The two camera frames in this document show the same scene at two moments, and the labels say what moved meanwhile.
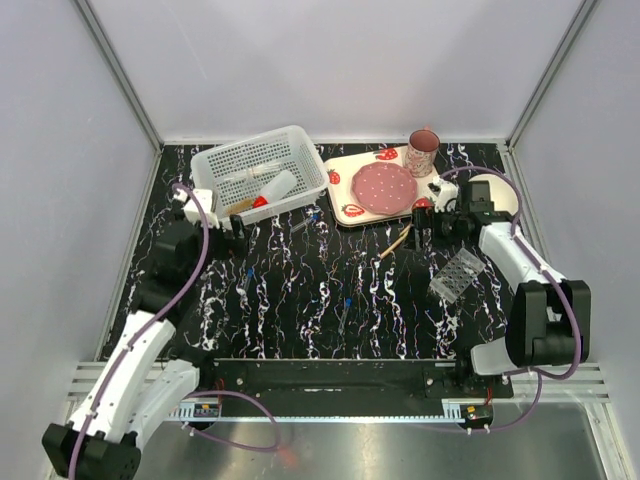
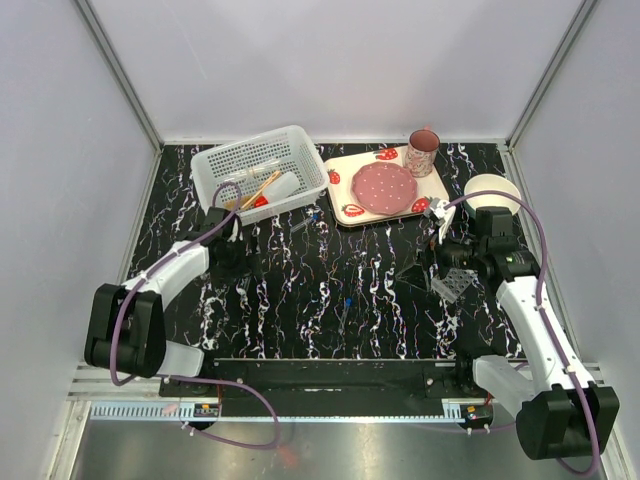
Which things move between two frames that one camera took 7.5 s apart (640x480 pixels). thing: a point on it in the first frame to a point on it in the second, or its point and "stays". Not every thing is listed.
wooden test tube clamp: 397,242 to 273,177
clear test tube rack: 457,275 stays
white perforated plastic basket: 261,175 stays
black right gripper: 423,218 to 416,273
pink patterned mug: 421,151 stays
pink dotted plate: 383,188 stays
